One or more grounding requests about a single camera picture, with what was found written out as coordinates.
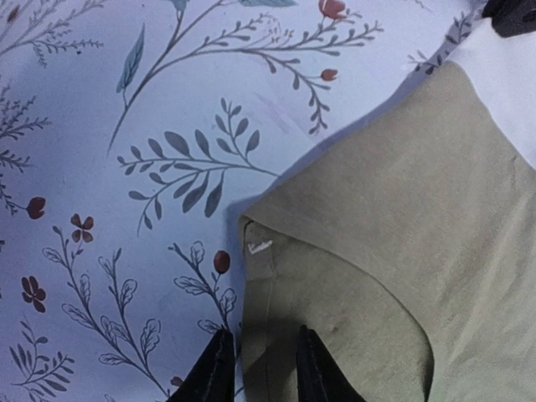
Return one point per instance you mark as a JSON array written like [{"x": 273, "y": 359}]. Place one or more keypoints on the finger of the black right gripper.
[{"x": 511, "y": 17}]

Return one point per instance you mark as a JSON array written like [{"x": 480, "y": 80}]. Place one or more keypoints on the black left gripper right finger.
[{"x": 319, "y": 378}]

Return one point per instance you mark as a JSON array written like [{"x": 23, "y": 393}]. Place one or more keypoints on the floral patterned table mat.
[{"x": 134, "y": 134}]

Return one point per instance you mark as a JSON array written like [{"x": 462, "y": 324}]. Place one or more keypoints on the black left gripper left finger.
[{"x": 212, "y": 378}]

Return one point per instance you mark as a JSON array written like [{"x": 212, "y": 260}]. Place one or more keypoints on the khaki tan underwear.
[{"x": 409, "y": 246}]

